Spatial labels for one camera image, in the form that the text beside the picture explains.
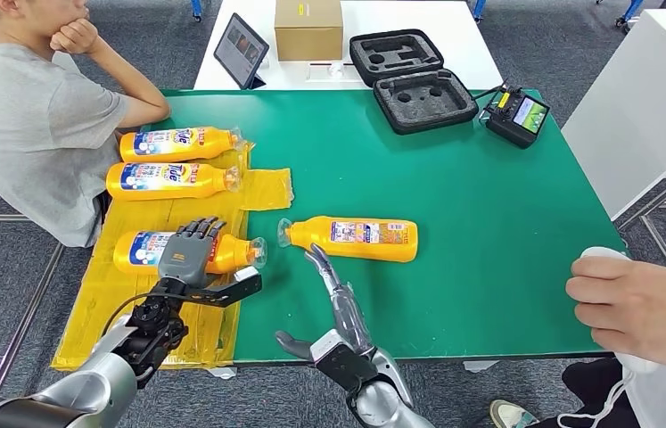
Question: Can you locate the person's right hand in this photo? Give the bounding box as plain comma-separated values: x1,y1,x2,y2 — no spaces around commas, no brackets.
49,18,103,58

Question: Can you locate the cardboard box yellow label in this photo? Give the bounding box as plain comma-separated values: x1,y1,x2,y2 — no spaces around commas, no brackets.
274,0,345,62

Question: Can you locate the white table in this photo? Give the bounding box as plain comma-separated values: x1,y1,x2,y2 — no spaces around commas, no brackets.
561,6,666,221
193,0,505,92

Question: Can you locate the person's hand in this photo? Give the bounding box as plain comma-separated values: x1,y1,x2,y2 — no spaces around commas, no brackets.
564,256,666,374

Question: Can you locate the black remote controller with screen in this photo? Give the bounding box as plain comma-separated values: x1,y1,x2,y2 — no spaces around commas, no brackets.
481,86,552,150

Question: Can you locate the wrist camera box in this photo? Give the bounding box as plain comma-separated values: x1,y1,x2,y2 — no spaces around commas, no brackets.
309,328,379,393
181,266,263,309

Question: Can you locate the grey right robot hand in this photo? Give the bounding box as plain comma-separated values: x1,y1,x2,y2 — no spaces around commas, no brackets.
274,243,374,363

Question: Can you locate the orange detergent bottle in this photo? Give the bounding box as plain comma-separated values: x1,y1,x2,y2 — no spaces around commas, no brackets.
119,125,247,165
275,215,420,265
104,161,244,203
111,229,268,277

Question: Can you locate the yellow plastic wrapped flat package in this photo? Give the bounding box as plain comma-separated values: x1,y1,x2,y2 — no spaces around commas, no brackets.
50,138,296,372

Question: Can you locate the person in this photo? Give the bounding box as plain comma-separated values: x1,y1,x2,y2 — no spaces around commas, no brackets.
489,246,666,428
0,0,172,249

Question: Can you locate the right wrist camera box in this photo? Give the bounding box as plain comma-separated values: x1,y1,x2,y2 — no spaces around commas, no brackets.
309,328,379,393

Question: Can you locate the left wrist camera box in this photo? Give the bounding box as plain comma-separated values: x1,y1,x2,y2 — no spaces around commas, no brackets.
181,266,263,309

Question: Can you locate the white black handheld controller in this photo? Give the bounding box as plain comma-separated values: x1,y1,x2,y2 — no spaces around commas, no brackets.
556,246,662,428

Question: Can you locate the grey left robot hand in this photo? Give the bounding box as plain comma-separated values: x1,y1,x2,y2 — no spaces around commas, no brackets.
157,216,228,290

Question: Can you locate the open black foam case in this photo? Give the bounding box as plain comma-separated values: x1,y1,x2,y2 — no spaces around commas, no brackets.
349,28,481,136

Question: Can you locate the black tablet on stand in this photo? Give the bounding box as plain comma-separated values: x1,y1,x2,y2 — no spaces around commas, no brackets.
213,12,270,91

